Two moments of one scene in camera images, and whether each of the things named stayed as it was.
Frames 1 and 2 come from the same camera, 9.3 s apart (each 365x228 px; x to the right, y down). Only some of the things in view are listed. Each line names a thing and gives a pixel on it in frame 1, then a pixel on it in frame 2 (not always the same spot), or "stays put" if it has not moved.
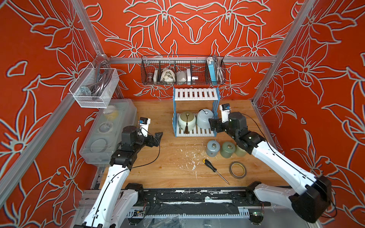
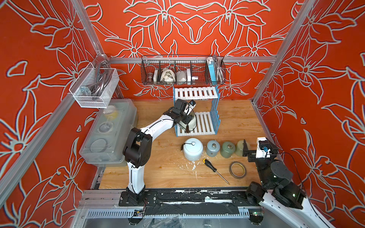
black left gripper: x=150 y=143 -> x=188 y=118
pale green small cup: x=240 y=152 stays put
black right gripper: x=218 y=122 -> x=245 y=152
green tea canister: x=227 y=149 stays put
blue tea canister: x=213 y=147 stays put
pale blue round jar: x=202 y=117 -> x=193 y=149
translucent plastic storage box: x=106 y=132 stays put
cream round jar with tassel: x=187 y=121 stays put
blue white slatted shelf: x=197 y=93 stays put
